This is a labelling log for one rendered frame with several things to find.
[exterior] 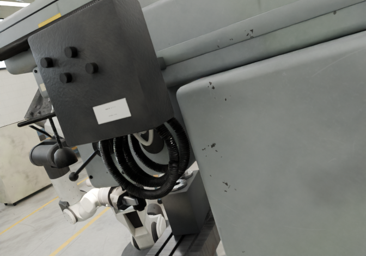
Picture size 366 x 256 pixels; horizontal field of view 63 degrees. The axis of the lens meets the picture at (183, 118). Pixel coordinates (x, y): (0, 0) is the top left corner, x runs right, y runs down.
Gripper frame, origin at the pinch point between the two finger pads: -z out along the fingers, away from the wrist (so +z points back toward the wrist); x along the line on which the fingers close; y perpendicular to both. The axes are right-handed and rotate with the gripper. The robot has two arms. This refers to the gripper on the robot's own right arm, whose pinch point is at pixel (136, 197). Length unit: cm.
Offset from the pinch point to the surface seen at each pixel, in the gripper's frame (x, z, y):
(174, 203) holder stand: 18.8, 4.9, 13.8
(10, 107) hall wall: 274, 850, -81
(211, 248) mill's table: 20.0, -6.6, 32.8
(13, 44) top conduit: -18, 5, -56
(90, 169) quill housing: -11.0, 2.6, -15.6
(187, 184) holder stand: 26.4, 2.2, 9.2
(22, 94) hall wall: 323, 863, -108
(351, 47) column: -4, -72, -32
